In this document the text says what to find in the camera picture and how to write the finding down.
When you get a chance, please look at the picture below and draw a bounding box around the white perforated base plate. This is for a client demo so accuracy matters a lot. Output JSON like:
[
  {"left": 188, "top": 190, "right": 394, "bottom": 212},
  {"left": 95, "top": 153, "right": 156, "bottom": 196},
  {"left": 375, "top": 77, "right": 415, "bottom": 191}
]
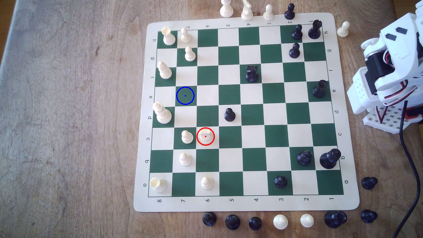
[{"left": 363, "top": 105, "right": 423, "bottom": 134}]

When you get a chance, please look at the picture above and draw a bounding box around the white rook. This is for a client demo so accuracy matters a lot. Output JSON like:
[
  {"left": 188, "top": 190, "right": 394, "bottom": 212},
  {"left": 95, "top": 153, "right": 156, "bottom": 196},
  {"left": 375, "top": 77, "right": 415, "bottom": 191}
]
[
  {"left": 150, "top": 177, "right": 167, "bottom": 193},
  {"left": 220, "top": 0, "right": 234, "bottom": 18},
  {"left": 161, "top": 26, "right": 176, "bottom": 46}
]

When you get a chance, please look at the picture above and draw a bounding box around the green white chess mat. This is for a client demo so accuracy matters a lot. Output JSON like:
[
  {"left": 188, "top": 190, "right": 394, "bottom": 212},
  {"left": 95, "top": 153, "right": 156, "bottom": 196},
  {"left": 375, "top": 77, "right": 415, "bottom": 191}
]
[{"left": 133, "top": 13, "right": 360, "bottom": 213}]

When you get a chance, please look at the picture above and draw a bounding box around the white king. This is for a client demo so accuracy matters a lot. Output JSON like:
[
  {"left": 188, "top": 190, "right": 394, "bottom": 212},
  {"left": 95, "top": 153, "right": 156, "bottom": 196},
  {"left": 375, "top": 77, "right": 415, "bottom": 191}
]
[{"left": 152, "top": 102, "right": 173, "bottom": 125}]

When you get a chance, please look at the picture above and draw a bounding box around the black rook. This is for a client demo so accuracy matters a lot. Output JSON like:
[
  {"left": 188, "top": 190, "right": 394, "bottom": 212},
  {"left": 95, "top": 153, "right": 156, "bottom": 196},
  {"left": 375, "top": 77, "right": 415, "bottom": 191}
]
[{"left": 308, "top": 19, "right": 323, "bottom": 39}]

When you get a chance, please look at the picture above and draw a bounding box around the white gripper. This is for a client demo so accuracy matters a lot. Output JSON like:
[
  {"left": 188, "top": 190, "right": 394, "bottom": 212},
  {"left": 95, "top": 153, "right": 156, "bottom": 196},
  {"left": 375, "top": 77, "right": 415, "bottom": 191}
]
[{"left": 380, "top": 13, "right": 423, "bottom": 61}]

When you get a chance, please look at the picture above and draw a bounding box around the white bishop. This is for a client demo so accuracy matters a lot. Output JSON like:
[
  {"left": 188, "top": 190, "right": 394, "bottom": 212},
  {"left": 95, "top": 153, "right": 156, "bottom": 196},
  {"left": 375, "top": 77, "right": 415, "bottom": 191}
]
[{"left": 157, "top": 61, "right": 173, "bottom": 80}]

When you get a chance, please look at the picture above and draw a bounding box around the white knight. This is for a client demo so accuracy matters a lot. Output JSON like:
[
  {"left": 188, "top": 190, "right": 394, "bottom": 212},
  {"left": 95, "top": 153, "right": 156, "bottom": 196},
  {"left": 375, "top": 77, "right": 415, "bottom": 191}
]
[{"left": 241, "top": 0, "right": 254, "bottom": 21}]

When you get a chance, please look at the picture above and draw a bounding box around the large black chess piece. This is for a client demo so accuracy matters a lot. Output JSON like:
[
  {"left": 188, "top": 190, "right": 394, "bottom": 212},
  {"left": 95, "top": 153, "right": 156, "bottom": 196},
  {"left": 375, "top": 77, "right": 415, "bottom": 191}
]
[{"left": 324, "top": 210, "right": 348, "bottom": 229}]

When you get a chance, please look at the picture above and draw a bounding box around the orange black clamp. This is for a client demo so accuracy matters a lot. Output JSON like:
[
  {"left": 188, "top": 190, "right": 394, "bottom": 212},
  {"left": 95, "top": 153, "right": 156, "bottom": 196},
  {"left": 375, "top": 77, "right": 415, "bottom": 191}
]
[{"left": 406, "top": 107, "right": 423, "bottom": 124}]

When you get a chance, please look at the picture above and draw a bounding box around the black camera cable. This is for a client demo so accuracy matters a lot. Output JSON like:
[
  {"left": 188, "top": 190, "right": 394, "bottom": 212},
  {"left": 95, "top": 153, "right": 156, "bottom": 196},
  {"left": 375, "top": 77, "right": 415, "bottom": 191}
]
[{"left": 391, "top": 100, "right": 420, "bottom": 238}]

